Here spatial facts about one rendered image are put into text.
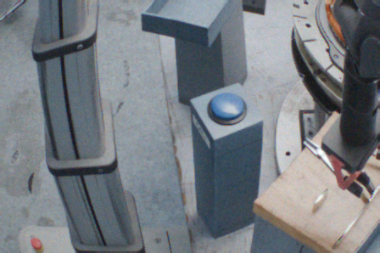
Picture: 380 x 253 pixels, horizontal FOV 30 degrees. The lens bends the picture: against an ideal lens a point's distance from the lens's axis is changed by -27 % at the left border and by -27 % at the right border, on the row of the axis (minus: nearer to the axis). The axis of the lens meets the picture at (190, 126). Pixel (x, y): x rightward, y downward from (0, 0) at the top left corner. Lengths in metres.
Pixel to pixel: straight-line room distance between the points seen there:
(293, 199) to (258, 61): 0.57
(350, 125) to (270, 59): 0.75
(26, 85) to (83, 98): 1.53
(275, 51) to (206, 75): 0.21
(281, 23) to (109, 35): 1.19
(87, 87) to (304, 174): 0.32
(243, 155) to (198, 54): 0.26
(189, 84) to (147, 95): 1.11
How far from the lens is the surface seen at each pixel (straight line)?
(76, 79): 1.15
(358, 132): 0.85
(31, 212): 2.36
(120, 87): 2.60
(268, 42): 1.61
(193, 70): 1.43
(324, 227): 1.02
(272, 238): 1.09
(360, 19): 0.73
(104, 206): 1.37
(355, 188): 0.93
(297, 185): 1.06
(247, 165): 1.21
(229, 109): 1.15
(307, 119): 1.42
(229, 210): 1.29
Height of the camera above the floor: 1.93
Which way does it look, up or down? 51 degrees down
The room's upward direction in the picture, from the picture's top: 4 degrees counter-clockwise
